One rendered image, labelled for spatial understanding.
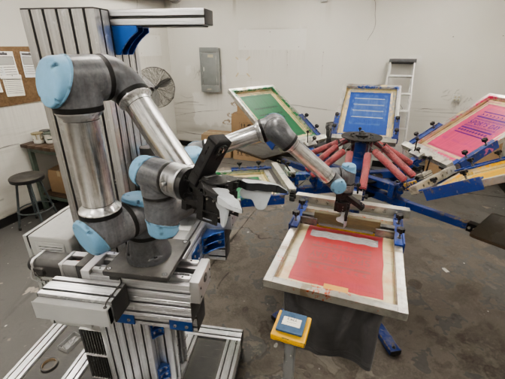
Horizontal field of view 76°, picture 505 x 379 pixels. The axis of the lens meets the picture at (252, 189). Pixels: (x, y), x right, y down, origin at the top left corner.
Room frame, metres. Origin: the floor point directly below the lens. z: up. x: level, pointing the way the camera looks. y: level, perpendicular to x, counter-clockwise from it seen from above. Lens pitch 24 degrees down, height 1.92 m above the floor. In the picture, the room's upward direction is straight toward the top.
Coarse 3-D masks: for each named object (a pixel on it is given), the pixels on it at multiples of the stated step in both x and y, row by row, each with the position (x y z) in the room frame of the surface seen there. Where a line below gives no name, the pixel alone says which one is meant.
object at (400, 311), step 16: (320, 208) 1.82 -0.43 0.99; (288, 240) 1.46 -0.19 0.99; (400, 256) 1.31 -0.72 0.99; (272, 272) 1.19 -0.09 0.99; (400, 272) 1.19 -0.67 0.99; (272, 288) 1.13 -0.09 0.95; (288, 288) 1.10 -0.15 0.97; (304, 288) 1.09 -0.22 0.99; (320, 288) 1.09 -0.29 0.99; (400, 288) 1.09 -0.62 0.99; (336, 304) 1.03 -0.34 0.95; (352, 304) 1.01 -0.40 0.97; (368, 304) 0.99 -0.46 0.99; (384, 304) 0.99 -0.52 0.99; (400, 304) 0.99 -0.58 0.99
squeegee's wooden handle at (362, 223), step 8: (320, 216) 1.64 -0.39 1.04; (328, 216) 1.62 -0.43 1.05; (336, 216) 1.60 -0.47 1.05; (344, 216) 1.59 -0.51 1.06; (352, 216) 1.59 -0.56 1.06; (336, 224) 1.60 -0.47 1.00; (352, 224) 1.57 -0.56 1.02; (360, 224) 1.56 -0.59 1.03; (368, 224) 1.54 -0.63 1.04; (376, 224) 1.53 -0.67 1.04
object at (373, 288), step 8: (352, 232) 1.59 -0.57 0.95; (376, 240) 1.51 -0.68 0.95; (360, 248) 1.43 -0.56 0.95; (368, 248) 1.43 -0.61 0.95; (376, 248) 1.43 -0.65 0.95; (376, 256) 1.36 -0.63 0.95; (376, 264) 1.30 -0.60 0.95; (376, 272) 1.24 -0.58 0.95; (336, 280) 1.18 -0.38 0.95; (344, 280) 1.18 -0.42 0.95; (352, 280) 1.18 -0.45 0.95; (360, 280) 1.18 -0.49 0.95; (368, 280) 1.18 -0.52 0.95; (376, 280) 1.18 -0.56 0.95; (352, 288) 1.13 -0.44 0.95; (360, 288) 1.13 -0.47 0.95; (368, 288) 1.13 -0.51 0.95; (376, 288) 1.13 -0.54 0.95; (368, 296) 1.08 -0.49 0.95; (376, 296) 1.08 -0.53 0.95
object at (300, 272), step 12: (312, 228) 1.64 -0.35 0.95; (324, 228) 1.64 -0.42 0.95; (312, 240) 1.51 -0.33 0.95; (324, 240) 1.51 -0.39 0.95; (336, 240) 1.51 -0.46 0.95; (300, 252) 1.40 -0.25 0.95; (300, 264) 1.30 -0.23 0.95; (300, 276) 1.21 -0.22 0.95; (312, 276) 1.21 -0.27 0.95; (324, 276) 1.21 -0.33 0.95
